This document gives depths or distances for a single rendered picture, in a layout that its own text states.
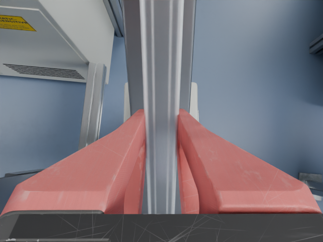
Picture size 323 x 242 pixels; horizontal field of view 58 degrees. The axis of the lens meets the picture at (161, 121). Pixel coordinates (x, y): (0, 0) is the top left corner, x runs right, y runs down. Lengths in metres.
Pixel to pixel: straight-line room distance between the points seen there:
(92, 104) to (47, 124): 0.39
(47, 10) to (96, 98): 0.28
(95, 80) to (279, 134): 0.68
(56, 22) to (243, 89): 0.72
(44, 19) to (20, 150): 0.67
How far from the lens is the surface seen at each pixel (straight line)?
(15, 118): 1.18
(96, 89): 0.76
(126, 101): 0.24
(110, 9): 0.95
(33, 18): 0.59
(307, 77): 1.20
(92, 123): 0.75
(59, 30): 0.62
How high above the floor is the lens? 1.04
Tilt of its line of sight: 84 degrees down
